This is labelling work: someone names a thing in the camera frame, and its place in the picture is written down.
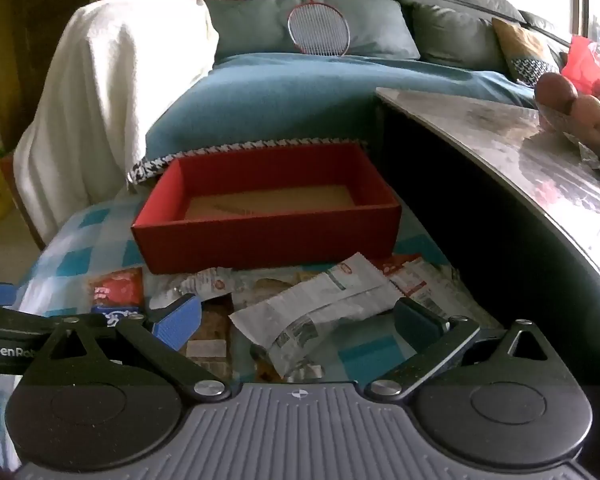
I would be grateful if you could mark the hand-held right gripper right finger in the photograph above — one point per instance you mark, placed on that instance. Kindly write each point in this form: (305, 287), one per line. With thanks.
(417, 321)

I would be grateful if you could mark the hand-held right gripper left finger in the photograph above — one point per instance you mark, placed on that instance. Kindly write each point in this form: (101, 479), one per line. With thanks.
(177, 322)

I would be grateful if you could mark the brown biscuit packet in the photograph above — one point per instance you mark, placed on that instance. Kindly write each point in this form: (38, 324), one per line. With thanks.
(210, 330)

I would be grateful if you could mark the red and white snack packet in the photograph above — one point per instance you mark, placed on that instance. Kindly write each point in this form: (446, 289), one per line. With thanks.
(420, 280)

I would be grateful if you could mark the small white snack packet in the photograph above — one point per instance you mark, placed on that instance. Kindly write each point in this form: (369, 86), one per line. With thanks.
(200, 282)

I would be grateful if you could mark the orange snack packet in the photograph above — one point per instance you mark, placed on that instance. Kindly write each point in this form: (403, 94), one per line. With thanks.
(115, 287)

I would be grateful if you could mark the long white snack packet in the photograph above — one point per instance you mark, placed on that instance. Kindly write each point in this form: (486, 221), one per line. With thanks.
(320, 305)

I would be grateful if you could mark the clear cookie packet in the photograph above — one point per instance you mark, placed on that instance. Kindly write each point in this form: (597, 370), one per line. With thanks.
(270, 287)

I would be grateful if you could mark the red cardboard box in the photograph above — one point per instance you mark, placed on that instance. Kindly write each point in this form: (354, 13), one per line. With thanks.
(260, 242)

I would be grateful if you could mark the shiny clear snack packet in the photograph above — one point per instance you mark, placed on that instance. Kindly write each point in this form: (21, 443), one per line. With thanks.
(300, 369)

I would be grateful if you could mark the blue checked cloth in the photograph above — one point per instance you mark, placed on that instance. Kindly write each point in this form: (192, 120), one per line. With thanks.
(80, 240)

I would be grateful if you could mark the round glossy table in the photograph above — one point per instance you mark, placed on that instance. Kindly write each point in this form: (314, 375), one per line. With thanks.
(480, 200)

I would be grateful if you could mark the white blanket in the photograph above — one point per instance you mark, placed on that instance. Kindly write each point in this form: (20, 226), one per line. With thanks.
(105, 85)

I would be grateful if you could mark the glass fruit bowl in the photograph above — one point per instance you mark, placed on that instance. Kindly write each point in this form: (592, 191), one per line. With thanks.
(560, 122)

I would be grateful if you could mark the teal sofa cushion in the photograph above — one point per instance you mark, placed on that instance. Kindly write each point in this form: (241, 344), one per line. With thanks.
(290, 100)

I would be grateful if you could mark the wooden door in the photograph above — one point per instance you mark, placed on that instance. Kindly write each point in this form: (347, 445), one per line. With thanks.
(35, 35)

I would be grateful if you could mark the round brown fruit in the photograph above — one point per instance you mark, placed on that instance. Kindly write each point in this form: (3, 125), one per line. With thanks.
(555, 92)

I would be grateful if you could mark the round orange fruit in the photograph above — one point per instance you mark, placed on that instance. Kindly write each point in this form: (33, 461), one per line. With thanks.
(589, 115)

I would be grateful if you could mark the patterned throw pillow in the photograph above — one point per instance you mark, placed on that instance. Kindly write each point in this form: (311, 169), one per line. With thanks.
(525, 50)

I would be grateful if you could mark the green sofa back cushion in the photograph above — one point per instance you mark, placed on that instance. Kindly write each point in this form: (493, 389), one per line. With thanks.
(455, 20)
(260, 25)

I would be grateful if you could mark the red badminton racket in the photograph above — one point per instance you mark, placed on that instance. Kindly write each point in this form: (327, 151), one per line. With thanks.
(319, 30)

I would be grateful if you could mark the red plastic bag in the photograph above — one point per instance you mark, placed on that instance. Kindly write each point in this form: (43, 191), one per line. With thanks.
(587, 62)

